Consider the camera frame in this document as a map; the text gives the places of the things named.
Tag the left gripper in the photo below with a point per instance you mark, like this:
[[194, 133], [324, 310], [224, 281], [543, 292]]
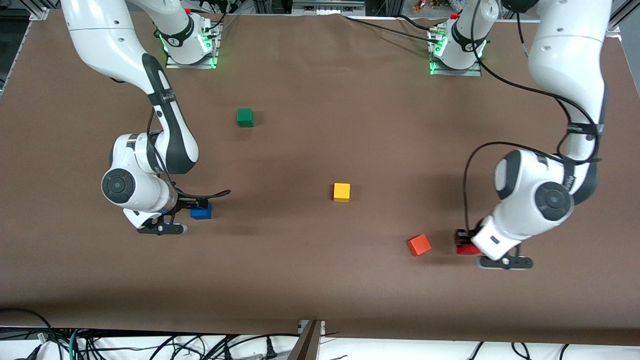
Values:
[[461, 236]]

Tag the brown table cover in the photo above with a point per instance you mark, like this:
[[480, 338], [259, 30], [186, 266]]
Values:
[[320, 280]]

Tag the aluminium corner bracket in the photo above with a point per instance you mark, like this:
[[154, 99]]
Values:
[[40, 14], [616, 29]]

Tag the metal camera post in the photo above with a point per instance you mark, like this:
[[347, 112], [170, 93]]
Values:
[[307, 345]]

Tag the small orange background object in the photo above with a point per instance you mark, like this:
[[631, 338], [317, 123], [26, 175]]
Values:
[[419, 6]]

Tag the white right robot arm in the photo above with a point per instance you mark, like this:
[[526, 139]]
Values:
[[100, 40]]

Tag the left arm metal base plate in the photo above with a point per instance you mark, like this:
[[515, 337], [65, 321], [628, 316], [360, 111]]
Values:
[[455, 73]]

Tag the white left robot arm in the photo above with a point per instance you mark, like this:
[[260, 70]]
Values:
[[565, 45]]

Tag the red cube block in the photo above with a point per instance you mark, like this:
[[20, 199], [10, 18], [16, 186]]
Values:
[[465, 250]]

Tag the silver metal box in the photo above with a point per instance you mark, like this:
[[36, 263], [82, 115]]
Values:
[[327, 6]]

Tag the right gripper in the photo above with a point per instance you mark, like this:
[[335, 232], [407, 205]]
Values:
[[187, 203]]

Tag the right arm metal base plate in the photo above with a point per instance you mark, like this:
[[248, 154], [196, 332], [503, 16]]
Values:
[[190, 65]]

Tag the blue cube block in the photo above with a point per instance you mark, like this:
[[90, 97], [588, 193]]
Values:
[[202, 213]]

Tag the green cube block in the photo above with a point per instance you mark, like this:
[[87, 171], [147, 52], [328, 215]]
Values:
[[245, 117]]

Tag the orange cube block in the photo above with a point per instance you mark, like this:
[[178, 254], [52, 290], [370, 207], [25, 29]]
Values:
[[419, 245]]

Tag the yellow cube block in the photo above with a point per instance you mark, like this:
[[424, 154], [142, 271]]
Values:
[[341, 192]]

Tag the black power plug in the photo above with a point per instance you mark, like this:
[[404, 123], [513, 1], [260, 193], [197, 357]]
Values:
[[270, 350]]

